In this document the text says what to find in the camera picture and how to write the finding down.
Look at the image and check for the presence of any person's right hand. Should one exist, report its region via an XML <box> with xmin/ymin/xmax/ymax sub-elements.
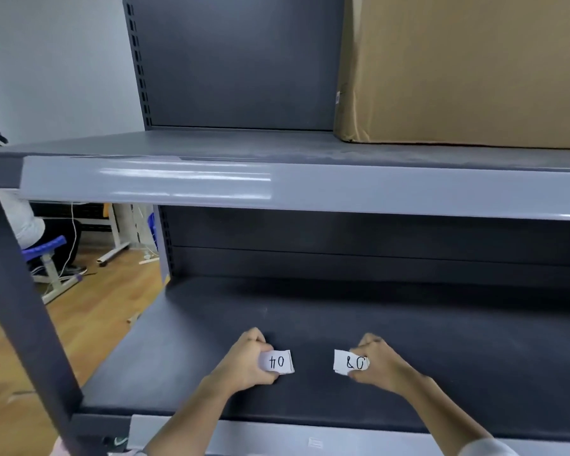
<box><xmin>348</xmin><ymin>333</ymin><xmax>427</xmax><ymax>396</ymax></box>

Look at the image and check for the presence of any person's left hand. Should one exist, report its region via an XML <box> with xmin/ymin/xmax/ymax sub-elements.
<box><xmin>212</xmin><ymin>327</ymin><xmax>281</xmax><ymax>391</ymax></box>

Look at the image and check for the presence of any white paper slip with writing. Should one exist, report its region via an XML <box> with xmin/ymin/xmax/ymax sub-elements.
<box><xmin>333</xmin><ymin>349</ymin><xmax>371</xmax><ymax>377</ymax></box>
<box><xmin>257</xmin><ymin>350</ymin><xmax>295</xmax><ymax>376</ymax></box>

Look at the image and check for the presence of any person's right forearm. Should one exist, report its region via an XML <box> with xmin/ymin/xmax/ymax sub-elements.
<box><xmin>393</xmin><ymin>376</ymin><xmax>496</xmax><ymax>456</ymax></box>

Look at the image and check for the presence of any person's left forearm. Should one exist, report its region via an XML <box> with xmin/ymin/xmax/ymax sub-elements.
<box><xmin>144</xmin><ymin>375</ymin><xmax>232</xmax><ymax>456</ymax></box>

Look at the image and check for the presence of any grey metal shelving rack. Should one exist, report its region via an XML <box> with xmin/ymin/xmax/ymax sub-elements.
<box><xmin>0</xmin><ymin>0</ymin><xmax>570</xmax><ymax>456</ymax></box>

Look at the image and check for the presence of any blue and white chair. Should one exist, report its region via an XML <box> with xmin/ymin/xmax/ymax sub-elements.
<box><xmin>21</xmin><ymin>235</ymin><xmax>82</xmax><ymax>305</ymax></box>

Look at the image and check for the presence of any large brown cardboard box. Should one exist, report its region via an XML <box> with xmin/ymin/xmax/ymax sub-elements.
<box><xmin>333</xmin><ymin>0</ymin><xmax>570</xmax><ymax>150</ymax></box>

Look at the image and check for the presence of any white desk leg frame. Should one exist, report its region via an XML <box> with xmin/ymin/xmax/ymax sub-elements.
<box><xmin>97</xmin><ymin>203</ymin><xmax>130</xmax><ymax>268</ymax></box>

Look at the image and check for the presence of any white cable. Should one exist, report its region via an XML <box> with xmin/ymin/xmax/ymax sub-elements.
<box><xmin>58</xmin><ymin>203</ymin><xmax>80</xmax><ymax>277</ymax></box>

